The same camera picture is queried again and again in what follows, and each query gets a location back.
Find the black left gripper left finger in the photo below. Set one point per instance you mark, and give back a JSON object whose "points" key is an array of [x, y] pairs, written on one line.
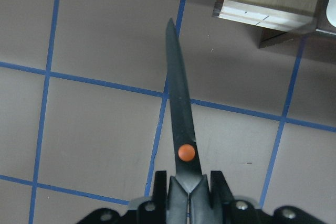
{"points": [[159, 197]]}

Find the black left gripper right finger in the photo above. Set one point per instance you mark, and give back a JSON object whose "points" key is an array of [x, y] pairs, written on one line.
{"points": [[221, 197]]}

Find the grey orange scissors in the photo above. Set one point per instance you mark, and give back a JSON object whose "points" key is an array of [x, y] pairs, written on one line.
{"points": [[189, 197]]}

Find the dark wooden drawer cabinet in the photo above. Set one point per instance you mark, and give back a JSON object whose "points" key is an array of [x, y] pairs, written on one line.
{"points": [[323, 24]]}

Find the brown paper table mat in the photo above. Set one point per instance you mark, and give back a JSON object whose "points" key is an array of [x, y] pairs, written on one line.
{"points": [[85, 116]]}

